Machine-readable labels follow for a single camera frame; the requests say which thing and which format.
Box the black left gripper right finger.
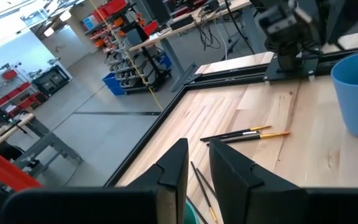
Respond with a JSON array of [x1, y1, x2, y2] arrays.
[[209, 138, 358, 224]]

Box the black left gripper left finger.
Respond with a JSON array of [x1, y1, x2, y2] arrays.
[[0, 138, 190, 224]]

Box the black paintbrush orange bristles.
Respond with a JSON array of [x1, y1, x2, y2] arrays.
[[206, 132, 291, 147]]

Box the black paintbrush silver ferrule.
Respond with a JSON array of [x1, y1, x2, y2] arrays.
[[225, 130, 261, 140]]

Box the black paintbrush gold ferrule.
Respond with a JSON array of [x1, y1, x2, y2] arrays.
[[200, 125, 272, 142]]

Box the red desk lamp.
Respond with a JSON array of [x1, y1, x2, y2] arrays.
[[0, 139, 43, 192]]

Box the black electronics box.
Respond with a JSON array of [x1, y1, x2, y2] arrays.
[[169, 14, 196, 31]]

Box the blue storage tote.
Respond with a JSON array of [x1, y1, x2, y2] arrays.
[[102, 72, 126, 96]]

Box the black tool cabinet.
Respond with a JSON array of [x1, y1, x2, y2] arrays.
[[31, 64, 73, 97]]

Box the white shelf with red bins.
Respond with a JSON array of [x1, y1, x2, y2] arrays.
[[0, 63, 43, 118]]

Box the parts bin rack cart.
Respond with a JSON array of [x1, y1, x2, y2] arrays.
[[84, 2, 173, 94]]

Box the black cable bundle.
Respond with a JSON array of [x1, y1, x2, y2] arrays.
[[197, 0, 229, 62]]

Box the black aluminium table frame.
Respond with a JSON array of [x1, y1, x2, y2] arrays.
[[104, 46, 358, 187]]

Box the yellow extension cord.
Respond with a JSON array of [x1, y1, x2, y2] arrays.
[[88, 0, 165, 112]]

